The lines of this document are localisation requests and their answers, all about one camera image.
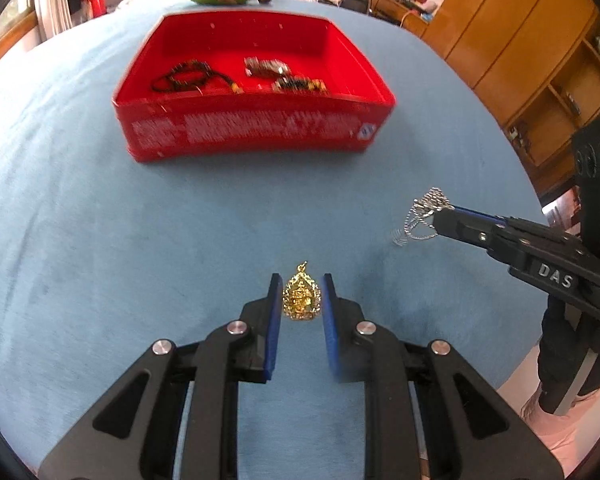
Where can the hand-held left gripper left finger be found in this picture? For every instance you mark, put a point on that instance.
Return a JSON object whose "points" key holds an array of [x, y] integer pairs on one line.
{"points": [[274, 327]]}

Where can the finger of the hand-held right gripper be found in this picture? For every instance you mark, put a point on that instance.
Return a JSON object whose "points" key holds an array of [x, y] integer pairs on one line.
{"points": [[510, 220], [480, 232]]}

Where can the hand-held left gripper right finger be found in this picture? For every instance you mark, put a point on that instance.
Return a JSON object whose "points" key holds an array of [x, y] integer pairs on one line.
{"points": [[331, 332]]}

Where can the gold pendant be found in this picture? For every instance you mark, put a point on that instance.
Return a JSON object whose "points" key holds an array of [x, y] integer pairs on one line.
{"points": [[301, 295]]}

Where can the red box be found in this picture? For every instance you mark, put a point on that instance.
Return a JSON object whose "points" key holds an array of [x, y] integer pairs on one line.
{"points": [[250, 127]]}

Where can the person's right hand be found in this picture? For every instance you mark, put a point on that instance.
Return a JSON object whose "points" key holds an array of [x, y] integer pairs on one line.
{"points": [[555, 350]]}

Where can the wooden cabinet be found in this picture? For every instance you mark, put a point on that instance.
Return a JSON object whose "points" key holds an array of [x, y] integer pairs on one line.
{"points": [[520, 35]]}

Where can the blue blanket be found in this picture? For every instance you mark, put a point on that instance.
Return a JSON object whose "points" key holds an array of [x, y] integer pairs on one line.
{"points": [[105, 235]]}

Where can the person's pink clothing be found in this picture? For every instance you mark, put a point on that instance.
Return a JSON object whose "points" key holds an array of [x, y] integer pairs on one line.
{"points": [[580, 440]]}

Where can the wooden desk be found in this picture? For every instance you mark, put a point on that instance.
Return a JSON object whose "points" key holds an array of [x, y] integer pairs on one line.
{"points": [[405, 12]]}

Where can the white curtain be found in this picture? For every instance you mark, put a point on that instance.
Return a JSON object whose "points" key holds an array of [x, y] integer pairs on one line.
{"points": [[52, 0]]}

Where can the wooden frame window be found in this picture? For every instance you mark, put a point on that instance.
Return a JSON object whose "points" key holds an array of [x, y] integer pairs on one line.
{"points": [[5, 45]]}

